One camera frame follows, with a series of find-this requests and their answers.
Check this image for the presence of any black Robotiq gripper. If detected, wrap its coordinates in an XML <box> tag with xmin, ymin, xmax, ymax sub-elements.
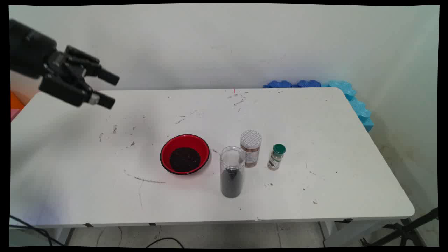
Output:
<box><xmin>10</xmin><ymin>19</ymin><xmax>120</xmax><ymax>110</ymax></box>

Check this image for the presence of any clear plastic jar with seeds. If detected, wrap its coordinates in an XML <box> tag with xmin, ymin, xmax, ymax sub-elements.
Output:
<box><xmin>220</xmin><ymin>146</ymin><xmax>246</xmax><ymax>199</ymax></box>

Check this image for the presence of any orange block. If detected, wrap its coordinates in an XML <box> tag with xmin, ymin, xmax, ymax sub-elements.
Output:
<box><xmin>10</xmin><ymin>92</ymin><xmax>26</xmax><ymax>111</ymax></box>

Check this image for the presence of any red bowl with black rim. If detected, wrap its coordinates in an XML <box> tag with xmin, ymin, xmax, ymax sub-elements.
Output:
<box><xmin>160</xmin><ymin>134</ymin><xmax>210</xmax><ymax>175</ymax></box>

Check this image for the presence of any loose black seeds heap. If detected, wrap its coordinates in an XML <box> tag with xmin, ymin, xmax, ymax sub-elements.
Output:
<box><xmin>170</xmin><ymin>147</ymin><xmax>201</xmax><ymax>173</ymax></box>

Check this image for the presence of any white table leg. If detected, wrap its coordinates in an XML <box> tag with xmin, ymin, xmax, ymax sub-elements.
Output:
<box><xmin>10</xmin><ymin>227</ymin><xmax>72</xmax><ymax>247</ymax></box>
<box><xmin>319</xmin><ymin>220</ymin><xmax>398</xmax><ymax>247</ymax></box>

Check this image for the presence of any nut jar with patterned lid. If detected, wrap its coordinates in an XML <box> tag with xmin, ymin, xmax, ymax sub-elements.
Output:
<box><xmin>240</xmin><ymin>130</ymin><xmax>262</xmax><ymax>168</ymax></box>

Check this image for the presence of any spice bottle with green cap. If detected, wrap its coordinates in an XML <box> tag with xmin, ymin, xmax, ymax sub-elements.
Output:
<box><xmin>267</xmin><ymin>143</ymin><xmax>286</xmax><ymax>171</ymax></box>

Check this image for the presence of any light blue foam tile stack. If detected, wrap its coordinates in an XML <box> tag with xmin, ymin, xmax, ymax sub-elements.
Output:
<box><xmin>322</xmin><ymin>80</ymin><xmax>374</xmax><ymax>133</ymax></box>

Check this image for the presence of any black tripod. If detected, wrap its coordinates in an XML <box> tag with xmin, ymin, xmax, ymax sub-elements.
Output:
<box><xmin>360</xmin><ymin>207</ymin><xmax>439</xmax><ymax>247</ymax></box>

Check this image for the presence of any black floor cable loop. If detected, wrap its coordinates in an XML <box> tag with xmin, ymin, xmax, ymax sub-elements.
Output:
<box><xmin>145</xmin><ymin>237</ymin><xmax>184</xmax><ymax>249</ymax></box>

